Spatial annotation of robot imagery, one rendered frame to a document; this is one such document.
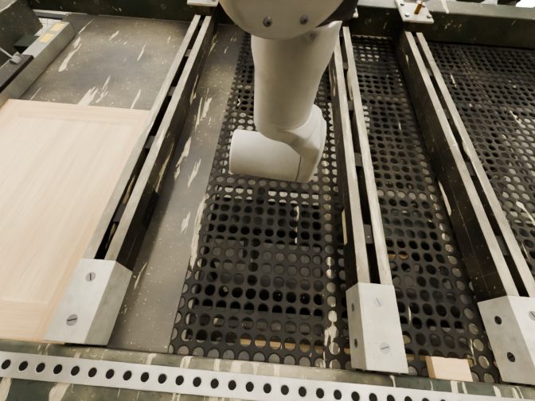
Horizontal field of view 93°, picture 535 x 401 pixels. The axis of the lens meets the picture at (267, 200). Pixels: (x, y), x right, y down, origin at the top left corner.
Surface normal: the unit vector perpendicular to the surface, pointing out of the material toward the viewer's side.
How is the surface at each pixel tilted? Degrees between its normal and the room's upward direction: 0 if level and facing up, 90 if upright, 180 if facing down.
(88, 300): 51
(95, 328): 90
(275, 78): 149
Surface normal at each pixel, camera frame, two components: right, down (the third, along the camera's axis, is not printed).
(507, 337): -1.00, -0.08
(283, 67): -0.25, 0.87
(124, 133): 0.04, -0.51
